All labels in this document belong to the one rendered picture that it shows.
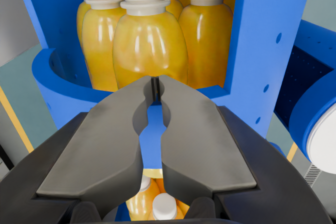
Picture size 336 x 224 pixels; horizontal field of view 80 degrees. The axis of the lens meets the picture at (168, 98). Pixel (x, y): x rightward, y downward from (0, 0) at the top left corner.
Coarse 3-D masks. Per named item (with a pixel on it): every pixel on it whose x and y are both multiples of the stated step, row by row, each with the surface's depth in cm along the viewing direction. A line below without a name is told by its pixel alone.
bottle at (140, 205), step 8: (152, 184) 39; (144, 192) 38; (152, 192) 38; (160, 192) 42; (128, 200) 38; (136, 200) 37; (144, 200) 37; (152, 200) 38; (128, 208) 39; (136, 208) 38; (144, 208) 38; (136, 216) 39; (144, 216) 39
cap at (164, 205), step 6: (156, 198) 34; (162, 198) 34; (168, 198) 34; (156, 204) 33; (162, 204) 33; (168, 204) 33; (174, 204) 33; (156, 210) 32; (162, 210) 32; (168, 210) 32; (174, 210) 32; (156, 216) 32; (162, 216) 31; (168, 216) 32
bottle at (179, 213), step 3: (177, 207) 36; (177, 210) 35; (180, 210) 36; (150, 213) 35; (153, 213) 34; (177, 213) 35; (180, 213) 35; (150, 216) 35; (153, 216) 33; (174, 216) 33; (177, 216) 34; (180, 216) 35; (183, 216) 36; (147, 219) 36; (150, 219) 34; (153, 219) 34; (156, 219) 33
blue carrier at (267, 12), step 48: (48, 0) 24; (240, 0) 11; (288, 0) 13; (48, 48) 24; (240, 48) 12; (288, 48) 16; (48, 96) 17; (96, 96) 14; (240, 96) 15; (144, 144) 15
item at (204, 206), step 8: (200, 200) 5; (208, 200) 5; (80, 208) 5; (88, 208) 5; (192, 208) 5; (200, 208) 5; (208, 208) 5; (72, 216) 5; (80, 216) 5; (88, 216) 5; (96, 216) 5; (184, 216) 5; (192, 216) 5; (200, 216) 5; (208, 216) 5
